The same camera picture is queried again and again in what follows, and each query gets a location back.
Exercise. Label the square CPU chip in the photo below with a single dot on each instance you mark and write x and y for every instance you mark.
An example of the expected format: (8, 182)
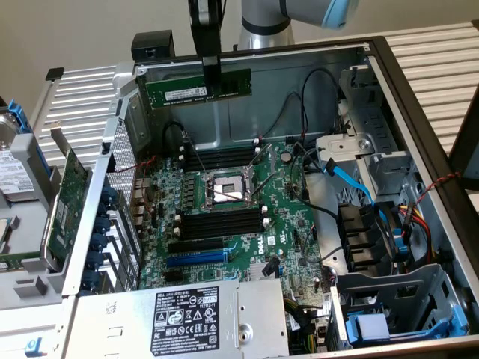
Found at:
(3, 232)

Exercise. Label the green RAM stick white label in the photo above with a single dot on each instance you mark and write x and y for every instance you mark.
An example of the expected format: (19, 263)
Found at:
(176, 93)

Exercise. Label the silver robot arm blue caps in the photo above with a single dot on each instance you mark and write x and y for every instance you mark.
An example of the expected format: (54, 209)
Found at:
(262, 22)

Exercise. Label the silver socket cover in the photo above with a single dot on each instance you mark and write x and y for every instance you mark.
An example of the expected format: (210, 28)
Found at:
(270, 157)

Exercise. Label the dark flat panel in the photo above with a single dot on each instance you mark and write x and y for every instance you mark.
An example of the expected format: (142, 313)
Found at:
(466, 142)

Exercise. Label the green Dell motherboard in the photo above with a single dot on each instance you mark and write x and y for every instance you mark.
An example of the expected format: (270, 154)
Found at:
(209, 276)

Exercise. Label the short black expansion slot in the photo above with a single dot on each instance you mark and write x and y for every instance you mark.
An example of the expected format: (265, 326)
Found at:
(174, 276)

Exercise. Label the silver CPU socket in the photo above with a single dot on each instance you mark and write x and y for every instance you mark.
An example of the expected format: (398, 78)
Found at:
(228, 187)

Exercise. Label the long black expansion slot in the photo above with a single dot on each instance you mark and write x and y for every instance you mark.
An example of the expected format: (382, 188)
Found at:
(194, 246)

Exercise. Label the thin metal locking lever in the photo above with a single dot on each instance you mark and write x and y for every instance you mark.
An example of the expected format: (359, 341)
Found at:
(263, 185)
(198, 157)

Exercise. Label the silver hard disk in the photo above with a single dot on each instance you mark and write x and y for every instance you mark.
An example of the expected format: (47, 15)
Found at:
(11, 172)

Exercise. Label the silver power supply with label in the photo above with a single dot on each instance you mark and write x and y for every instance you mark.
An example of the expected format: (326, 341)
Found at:
(131, 318)

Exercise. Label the black RAM slot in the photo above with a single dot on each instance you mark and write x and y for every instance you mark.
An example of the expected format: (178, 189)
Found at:
(221, 159)
(224, 231)
(224, 224)
(224, 218)
(221, 164)
(224, 212)
(221, 154)
(221, 149)

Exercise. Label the large black clamp block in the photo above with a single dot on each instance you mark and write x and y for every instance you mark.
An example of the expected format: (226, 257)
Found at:
(153, 46)

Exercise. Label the blue plastic latch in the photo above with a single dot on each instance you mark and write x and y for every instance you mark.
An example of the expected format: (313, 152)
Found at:
(33, 346)

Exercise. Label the blue card retainer clip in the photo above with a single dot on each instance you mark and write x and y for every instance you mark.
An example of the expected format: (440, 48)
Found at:
(91, 280)
(108, 195)
(99, 243)
(102, 225)
(96, 260)

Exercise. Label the silver corner bracket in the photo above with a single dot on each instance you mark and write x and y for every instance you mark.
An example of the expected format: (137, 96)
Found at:
(123, 80)

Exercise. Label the black fan shroud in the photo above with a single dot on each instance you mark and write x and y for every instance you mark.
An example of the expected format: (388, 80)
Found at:
(359, 232)

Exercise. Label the green graphics card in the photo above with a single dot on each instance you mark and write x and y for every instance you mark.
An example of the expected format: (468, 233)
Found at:
(67, 209)

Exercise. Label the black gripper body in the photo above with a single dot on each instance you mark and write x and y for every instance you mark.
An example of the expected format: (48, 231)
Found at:
(206, 11)

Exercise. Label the silver optical drive cage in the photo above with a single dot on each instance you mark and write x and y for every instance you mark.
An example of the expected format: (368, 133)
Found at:
(374, 123)

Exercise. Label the blue expansion slot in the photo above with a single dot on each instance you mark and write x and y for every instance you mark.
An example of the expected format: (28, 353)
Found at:
(194, 259)

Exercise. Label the round coin battery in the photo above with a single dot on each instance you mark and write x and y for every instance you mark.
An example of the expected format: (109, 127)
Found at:
(286, 156)

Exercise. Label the silver metal disk bay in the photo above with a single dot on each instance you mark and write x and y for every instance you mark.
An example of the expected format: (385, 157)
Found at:
(411, 295)

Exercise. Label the blue disk caddy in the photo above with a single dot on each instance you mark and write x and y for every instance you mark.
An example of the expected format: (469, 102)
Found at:
(370, 325)

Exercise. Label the blue disk carrier rail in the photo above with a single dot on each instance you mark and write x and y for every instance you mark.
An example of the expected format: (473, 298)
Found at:
(18, 116)

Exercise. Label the open black silver PC case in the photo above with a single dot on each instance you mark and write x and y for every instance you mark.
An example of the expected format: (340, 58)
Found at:
(299, 75)

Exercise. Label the small silver chipset heatsink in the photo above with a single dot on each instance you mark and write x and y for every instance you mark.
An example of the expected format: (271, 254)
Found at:
(256, 272)

